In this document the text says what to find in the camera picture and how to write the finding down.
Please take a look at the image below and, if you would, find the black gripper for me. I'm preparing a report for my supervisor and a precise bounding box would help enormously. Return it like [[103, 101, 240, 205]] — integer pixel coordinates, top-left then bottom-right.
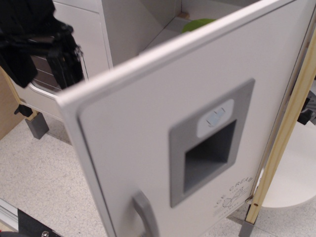
[[0, 0, 83, 89]]

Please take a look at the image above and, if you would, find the white toy fridge door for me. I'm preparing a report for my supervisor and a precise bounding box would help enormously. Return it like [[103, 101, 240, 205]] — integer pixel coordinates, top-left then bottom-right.
[[54, 0, 313, 237]]

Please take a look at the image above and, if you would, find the grey fridge door handle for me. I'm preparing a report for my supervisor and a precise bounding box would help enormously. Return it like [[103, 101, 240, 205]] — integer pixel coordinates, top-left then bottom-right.
[[132, 191, 160, 237]]

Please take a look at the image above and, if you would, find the green plate in fridge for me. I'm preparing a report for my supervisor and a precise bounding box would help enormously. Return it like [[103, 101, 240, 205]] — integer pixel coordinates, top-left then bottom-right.
[[181, 18, 216, 34]]

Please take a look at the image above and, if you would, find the white oven door with window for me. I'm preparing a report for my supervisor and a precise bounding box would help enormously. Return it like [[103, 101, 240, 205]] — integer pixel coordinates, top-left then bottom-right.
[[14, 55, 87, 121]]

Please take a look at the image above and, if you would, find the black left clamp knob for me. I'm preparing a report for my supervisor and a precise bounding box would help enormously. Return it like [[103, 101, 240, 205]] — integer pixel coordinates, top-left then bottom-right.
[[14, 104, 33, 118]]

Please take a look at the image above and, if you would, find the black clamp knob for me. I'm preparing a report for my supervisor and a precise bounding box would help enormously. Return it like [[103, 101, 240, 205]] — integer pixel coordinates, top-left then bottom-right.
[[297, 97, 316, 125], [14, 104, 33, 118]]

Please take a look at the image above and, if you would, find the light wooden left panel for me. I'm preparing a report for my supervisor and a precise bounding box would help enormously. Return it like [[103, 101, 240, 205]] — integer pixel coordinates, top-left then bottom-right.
[[0, 68, 34, 139]]

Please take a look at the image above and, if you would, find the grey left foot cap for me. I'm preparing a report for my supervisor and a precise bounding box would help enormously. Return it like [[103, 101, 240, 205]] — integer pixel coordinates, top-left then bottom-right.
[[25, 113, 49, 139]]

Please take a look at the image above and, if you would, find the grey foot cap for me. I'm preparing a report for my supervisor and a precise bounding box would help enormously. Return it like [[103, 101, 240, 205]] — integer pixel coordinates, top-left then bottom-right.
[[238, 220, 254, 237], [25, 113, 49, 139]]

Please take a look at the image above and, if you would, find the white toy kitchen cabinet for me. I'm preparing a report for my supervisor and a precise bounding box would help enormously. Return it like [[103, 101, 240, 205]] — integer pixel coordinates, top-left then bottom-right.
[[14, 0, 316, 220]]

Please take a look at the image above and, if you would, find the grey ice dispenser panel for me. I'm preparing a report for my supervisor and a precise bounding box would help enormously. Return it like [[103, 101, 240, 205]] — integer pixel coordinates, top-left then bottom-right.
[[169, 78, 255, 208]]

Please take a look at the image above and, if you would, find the grey right foot cap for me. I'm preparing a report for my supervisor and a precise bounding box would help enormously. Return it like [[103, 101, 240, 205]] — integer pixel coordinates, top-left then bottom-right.
[[238, 220, 254, 237]]

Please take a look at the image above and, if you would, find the black right clamp knob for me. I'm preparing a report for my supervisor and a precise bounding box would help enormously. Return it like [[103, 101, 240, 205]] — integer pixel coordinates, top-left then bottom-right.
[[297, 97, 316, 125]]

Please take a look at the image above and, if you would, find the aluminium rail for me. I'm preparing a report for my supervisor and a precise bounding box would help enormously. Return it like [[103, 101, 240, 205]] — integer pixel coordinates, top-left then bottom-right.
[[0, 198, 19, 232]]

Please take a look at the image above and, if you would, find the black base plate with screw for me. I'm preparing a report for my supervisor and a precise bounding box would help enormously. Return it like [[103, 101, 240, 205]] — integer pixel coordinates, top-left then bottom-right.
[[0, 208, 65, 237]]

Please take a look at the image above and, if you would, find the light wooden right post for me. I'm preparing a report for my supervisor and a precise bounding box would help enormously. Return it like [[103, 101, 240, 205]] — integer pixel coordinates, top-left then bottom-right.
[[245, 32, 316, 225]]

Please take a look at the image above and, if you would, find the white round base plate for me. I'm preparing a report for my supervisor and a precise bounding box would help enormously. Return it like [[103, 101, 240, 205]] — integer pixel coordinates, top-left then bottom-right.
[[262, 121, 316, 209]]

